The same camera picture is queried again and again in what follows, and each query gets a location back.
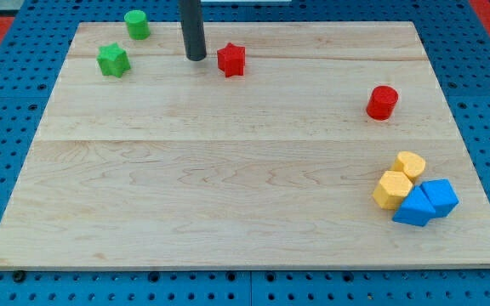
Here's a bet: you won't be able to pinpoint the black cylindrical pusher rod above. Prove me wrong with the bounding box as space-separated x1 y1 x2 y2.
179 0 207 61

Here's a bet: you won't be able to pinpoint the red star block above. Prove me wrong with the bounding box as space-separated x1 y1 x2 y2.
217 42 246 77

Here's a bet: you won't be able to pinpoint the green star block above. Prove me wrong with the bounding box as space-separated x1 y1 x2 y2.
96 42 131 78

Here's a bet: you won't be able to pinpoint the green cylinder block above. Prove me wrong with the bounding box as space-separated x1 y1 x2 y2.
124 9 151 40

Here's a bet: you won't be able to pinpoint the light wooden board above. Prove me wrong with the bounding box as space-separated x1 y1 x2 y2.
0 21 490 271

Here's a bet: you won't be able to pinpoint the red cylinder block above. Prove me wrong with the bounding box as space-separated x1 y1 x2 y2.
366 85 399 121

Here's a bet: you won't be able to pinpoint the yellow hexagon block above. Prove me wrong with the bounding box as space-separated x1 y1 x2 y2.
372 171 413 210

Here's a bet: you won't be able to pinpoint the yellow heart block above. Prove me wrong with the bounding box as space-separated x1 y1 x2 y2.
390 151 426 183

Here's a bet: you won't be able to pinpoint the blue triangle block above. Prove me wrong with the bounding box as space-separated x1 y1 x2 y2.
392 186 436 227

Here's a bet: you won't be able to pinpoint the blue cube block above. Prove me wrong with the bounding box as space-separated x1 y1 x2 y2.
420 178 459 218

